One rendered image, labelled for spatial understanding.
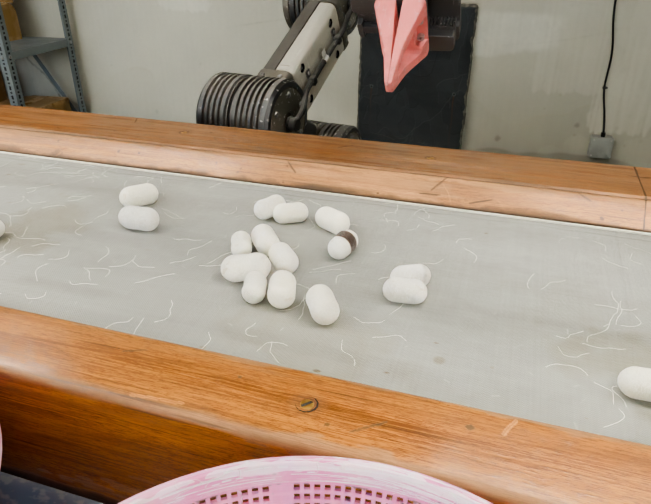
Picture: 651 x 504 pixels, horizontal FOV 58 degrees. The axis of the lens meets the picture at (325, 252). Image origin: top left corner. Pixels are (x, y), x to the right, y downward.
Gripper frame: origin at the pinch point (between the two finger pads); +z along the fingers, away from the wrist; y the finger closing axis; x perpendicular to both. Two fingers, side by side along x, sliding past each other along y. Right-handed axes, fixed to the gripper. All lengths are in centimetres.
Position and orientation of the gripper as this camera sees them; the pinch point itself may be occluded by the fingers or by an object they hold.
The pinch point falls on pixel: (390, 80)
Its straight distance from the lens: 56.6
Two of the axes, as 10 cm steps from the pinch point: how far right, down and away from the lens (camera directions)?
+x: 2.1, 3.9, 9.0
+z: -2.3, 9.1, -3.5
